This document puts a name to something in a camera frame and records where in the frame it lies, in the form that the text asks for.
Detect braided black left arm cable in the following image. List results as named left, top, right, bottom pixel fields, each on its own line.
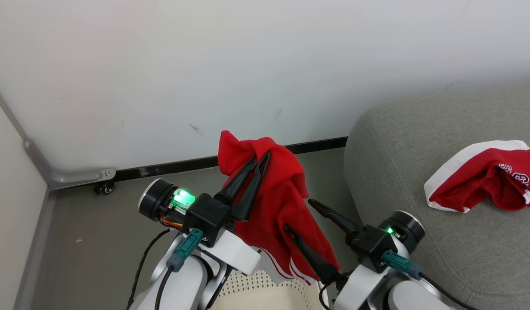
left=125, top=229, right=171, bottom=310

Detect red white printed shorts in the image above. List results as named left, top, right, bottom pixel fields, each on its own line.
left=424, top=139, right=530, bottom=214

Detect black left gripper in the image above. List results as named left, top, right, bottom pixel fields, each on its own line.
left=138, top=151, right=272, bottom=248

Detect plain red garment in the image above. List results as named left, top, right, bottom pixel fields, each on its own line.
left=217, top=130, right=341, bottom=285

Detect looped black right arm cable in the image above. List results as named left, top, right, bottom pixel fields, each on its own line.
left=318, top=270, right=348, bottom=310

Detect small black caster wheel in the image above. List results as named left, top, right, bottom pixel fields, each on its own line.
left=93, top=180, right=116, bottom=195

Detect smooth black left arm cable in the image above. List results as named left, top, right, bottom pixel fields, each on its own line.
left=155, top=266, right=176, bottom=310

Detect beige perforated laundry basket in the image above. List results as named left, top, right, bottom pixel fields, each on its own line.
left=210, top=269, right=331, bottom=310

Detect grey fabric sofa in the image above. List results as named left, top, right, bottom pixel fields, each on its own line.
left=343, top=81, right=530, bottom=310

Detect grey metal frame rail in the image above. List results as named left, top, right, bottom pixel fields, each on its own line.
left=0, top=77, right=117, bottom=191

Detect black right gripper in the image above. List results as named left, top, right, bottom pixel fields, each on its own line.
left=283, top=198, right=426, bottom=285

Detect black baseboard strip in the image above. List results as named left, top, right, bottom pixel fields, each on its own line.
left=113, top=136, right=349, bottom=183

